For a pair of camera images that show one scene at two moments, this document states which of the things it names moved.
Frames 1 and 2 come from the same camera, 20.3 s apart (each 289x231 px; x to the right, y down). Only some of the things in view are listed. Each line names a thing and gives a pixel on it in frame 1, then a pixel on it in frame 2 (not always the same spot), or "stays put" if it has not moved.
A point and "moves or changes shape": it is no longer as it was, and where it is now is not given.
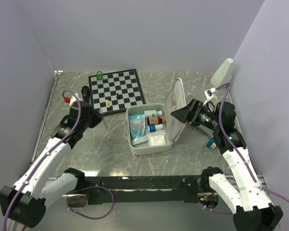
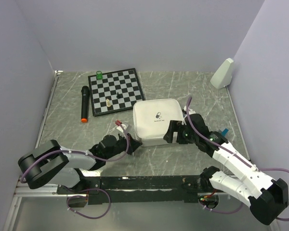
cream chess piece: [107, 104] stays put
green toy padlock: [99, 75] stays put
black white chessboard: [116, 91] stays put
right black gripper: [195, 107] to [176, 126]
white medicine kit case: [151, 127] moves or changes shape
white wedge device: [223, 74] stays put
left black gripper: [98, 116] to [135, 144]
